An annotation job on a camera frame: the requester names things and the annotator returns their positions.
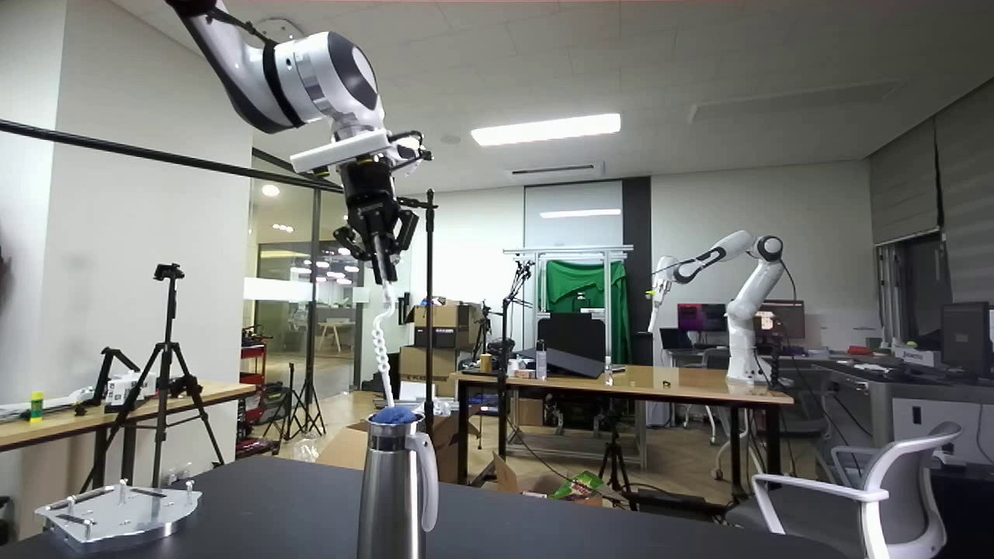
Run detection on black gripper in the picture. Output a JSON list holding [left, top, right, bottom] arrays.
[[335, 154, 424, 288]]

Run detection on black horizontal rod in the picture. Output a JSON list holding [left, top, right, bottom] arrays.
[[0, 116, 438, 208]]

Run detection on black vertical stand pole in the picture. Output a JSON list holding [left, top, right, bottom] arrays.
[[421, 186, 440, 437]]

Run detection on closed cardboard box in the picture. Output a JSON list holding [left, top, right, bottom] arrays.
[[410, 299, 462, 331], [399, 345, 461, 386]]

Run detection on glass door partition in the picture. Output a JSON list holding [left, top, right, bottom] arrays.
[[245, 151, 366, 415]]

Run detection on red cart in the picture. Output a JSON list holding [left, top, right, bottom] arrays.
[[240, 327, 274, 460]]

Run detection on black stand with white head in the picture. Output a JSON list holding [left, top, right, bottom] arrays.
[[496, 258, 540, 463]]

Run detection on ceiling air vent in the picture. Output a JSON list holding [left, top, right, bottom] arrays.
[[508, 157, 604, 180]]

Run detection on green cloth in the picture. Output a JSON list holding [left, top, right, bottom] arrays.
[[545, 258, 633, 362]]

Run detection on stainless steel flask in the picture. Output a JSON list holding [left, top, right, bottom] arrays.
[[354, 411, 445, 559]]

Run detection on wooden table with black legs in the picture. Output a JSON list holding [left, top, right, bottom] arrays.
[[452, 362, 802, 510]]

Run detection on green item on floor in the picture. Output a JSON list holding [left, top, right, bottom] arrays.
[[545, 469, 616, 507]]

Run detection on small black tripod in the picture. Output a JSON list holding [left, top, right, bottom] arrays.
[[598, 426, 636, 510]]

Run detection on monitor with pink screen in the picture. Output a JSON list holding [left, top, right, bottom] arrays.
[[674, 300, 731, 338]]

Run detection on clear acrylic plate with screws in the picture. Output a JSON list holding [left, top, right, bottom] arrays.
[[31, 478, 206, 550]]

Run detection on grey window blinds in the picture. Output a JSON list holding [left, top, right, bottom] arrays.
[[868, 77, 994, 308]]

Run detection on white mesh office chair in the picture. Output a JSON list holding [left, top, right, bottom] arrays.
[[746, 427, 964, 559]]

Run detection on black computer monitor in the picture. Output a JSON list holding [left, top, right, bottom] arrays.
[[937, 299, 994, 377]]

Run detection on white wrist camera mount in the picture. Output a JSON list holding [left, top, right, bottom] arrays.
[[285, 126, 399, 177]]

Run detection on white metal frame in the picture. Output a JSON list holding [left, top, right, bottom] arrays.
[[501, 243, 636, 375]]

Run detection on black camera tripod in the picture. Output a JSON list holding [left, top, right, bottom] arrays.
[[79, 259, 230, 489]]

